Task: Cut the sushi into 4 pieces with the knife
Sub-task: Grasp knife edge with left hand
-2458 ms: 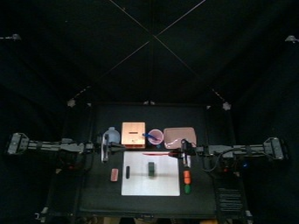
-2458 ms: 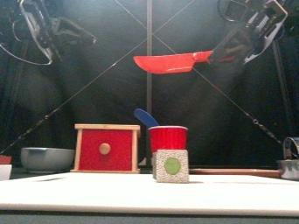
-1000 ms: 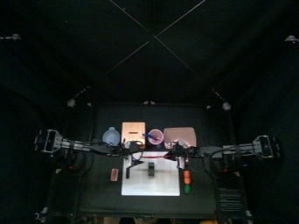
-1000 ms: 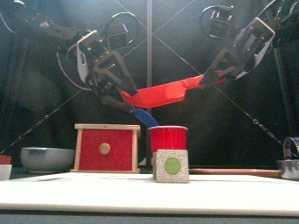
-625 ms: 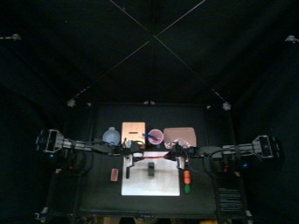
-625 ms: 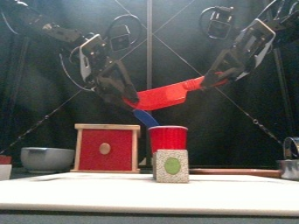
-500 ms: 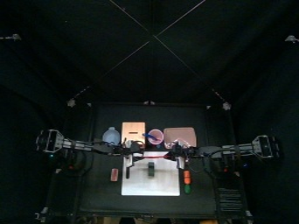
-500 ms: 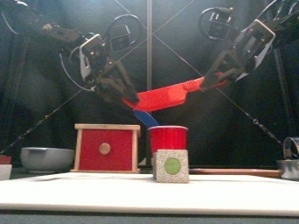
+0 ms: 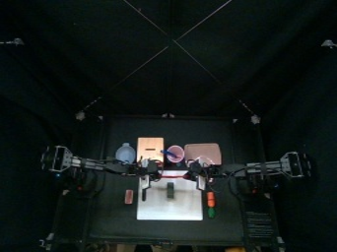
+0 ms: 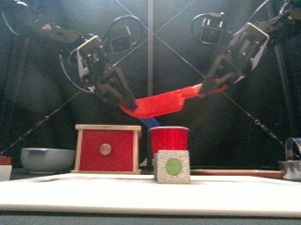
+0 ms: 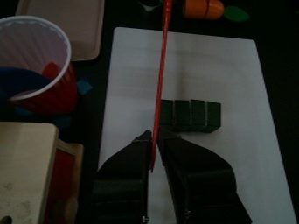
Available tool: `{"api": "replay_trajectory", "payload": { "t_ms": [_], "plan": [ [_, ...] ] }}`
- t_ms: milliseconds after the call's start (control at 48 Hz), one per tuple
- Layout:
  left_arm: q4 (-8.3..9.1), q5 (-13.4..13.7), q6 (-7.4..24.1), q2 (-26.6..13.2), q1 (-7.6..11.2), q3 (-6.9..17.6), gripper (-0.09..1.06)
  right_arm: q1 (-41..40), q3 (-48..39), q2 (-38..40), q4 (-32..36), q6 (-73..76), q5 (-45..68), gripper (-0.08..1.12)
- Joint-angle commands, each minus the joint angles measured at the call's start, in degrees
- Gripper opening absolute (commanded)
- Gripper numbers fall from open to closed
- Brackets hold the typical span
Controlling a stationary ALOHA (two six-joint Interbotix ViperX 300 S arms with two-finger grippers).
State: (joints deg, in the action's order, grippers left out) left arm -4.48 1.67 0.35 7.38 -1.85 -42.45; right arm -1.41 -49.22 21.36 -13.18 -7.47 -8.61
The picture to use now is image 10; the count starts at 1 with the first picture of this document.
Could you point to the red plastic toy knife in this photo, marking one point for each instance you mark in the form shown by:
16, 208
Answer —
160, 104

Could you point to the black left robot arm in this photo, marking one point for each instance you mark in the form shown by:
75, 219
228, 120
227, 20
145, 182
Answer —
34, 20

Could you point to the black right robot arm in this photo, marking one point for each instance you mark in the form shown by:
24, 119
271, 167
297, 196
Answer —
283, 20

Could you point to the dark green sushi roll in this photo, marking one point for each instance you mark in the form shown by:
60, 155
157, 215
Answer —
172, 167

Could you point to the red striped nigiri sushi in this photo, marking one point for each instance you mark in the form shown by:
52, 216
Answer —
4, 170

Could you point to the blue plastic utensil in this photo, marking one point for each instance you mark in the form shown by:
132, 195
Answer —
149, 123

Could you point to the wooden box with red drawer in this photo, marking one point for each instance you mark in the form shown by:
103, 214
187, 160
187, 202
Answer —
105, 149

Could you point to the red plastic cup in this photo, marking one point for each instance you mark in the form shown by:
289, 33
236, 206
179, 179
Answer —
168, 139

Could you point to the pale blue-grey bowl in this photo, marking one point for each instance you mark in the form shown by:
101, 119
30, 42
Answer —
46, 159

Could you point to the small metal pot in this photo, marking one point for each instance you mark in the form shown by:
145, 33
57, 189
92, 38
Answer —
291, 168

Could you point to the white plastic cutting board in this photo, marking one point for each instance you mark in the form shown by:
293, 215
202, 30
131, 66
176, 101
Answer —
148, 196

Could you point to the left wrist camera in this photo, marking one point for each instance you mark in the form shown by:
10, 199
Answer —
120, 39

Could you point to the grey vertical frame pole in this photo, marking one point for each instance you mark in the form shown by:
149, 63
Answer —
149, 44

